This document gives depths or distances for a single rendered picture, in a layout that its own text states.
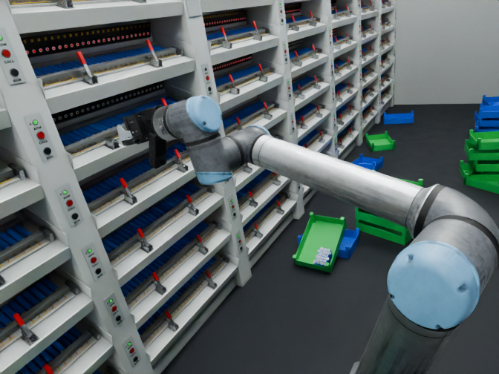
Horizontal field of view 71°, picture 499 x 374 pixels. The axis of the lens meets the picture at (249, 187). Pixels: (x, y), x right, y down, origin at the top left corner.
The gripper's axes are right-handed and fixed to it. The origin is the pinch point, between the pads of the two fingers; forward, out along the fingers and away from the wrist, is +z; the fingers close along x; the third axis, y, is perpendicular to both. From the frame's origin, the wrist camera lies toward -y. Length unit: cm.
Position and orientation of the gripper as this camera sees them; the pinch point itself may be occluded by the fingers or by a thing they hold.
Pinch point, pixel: (125, 142)
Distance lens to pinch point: 113.9
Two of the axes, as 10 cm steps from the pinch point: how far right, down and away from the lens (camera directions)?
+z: -8.0, 0.6, 6.0
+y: -3.1, -9.0, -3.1
